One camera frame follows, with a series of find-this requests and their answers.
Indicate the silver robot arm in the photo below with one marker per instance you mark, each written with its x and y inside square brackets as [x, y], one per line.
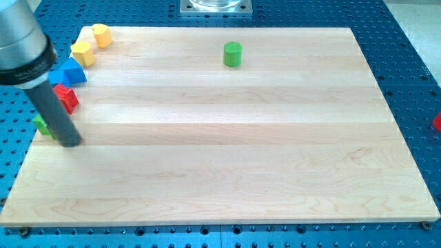
[27, 53]

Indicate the red star block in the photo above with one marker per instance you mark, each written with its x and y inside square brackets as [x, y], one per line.
[67, 97]

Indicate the green star block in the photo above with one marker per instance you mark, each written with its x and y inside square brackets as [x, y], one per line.
[42, 126]

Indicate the light wooden board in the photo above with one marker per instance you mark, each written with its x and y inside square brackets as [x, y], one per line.
[299, 132]

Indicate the green cylinder block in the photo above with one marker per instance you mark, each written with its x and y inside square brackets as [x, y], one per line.
[232, 54]

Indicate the yellow heart block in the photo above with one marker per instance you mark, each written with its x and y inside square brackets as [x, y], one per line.
[102, 35]

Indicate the yellow hexagon block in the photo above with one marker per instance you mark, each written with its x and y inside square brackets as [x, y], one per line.
[83, 53]

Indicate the blue triangle block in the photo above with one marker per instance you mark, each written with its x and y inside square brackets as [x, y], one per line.
[73, 72]

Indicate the blue cube block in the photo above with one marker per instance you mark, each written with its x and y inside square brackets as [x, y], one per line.
[58, 77]

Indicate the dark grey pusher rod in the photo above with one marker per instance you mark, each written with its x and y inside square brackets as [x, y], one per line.
[47, 103]

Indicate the red block at edge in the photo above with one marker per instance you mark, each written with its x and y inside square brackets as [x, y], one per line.
[436, 122]

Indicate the left board clamp screw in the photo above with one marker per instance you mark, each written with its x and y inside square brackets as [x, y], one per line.
[24, 232]

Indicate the board clamp screw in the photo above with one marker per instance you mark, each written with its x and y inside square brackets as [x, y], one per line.
[24, 232]
[426, 225]

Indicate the right board clamp screw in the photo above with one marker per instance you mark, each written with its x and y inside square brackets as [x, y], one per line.
[426, 225]

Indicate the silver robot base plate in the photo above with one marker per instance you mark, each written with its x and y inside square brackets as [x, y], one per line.
[216, 7]

